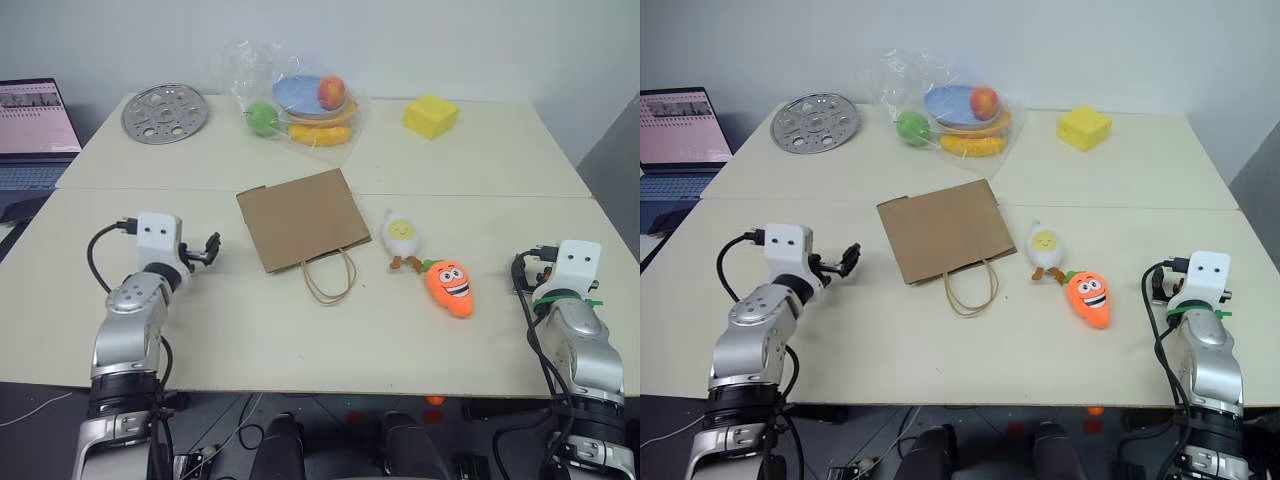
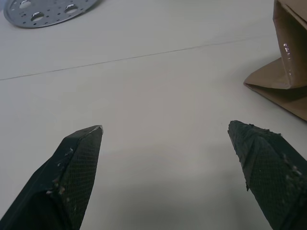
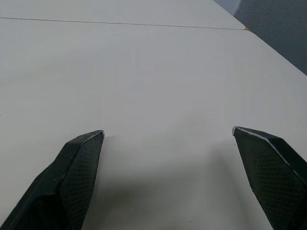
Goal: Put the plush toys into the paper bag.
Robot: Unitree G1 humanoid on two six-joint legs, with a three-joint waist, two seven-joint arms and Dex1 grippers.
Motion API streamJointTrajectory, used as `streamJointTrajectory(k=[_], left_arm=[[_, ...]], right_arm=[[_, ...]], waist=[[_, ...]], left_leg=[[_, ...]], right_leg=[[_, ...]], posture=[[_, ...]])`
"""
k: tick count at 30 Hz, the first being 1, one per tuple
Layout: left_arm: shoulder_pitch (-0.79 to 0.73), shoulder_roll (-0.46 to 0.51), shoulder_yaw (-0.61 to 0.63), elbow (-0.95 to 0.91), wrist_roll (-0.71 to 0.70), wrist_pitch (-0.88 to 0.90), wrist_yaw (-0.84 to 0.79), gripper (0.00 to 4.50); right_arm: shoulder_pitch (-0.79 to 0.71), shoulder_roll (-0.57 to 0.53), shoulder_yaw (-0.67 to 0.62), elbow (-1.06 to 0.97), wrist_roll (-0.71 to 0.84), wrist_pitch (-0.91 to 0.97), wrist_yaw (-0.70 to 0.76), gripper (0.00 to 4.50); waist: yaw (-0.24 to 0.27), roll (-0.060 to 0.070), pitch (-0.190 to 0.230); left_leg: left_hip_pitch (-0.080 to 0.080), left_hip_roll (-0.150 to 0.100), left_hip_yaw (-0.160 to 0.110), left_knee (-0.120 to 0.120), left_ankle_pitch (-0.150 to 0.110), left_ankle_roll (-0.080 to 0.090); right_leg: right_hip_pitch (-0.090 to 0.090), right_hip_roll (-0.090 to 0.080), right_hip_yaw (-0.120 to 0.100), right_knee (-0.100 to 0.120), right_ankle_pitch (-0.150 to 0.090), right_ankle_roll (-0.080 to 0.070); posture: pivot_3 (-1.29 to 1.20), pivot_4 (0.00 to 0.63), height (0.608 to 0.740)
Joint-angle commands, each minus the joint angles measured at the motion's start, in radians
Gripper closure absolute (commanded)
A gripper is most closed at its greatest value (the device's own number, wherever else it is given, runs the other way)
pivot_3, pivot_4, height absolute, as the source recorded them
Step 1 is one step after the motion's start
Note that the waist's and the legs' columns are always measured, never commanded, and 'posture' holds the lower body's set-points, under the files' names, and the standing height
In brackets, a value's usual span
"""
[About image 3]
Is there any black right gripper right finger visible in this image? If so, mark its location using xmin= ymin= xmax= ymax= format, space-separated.
xmin=231 ymin=126 xmax=307 ymax=230

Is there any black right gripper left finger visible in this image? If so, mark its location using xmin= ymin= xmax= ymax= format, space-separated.
xmin=0 ymin=130 xmax=106 ymax=230

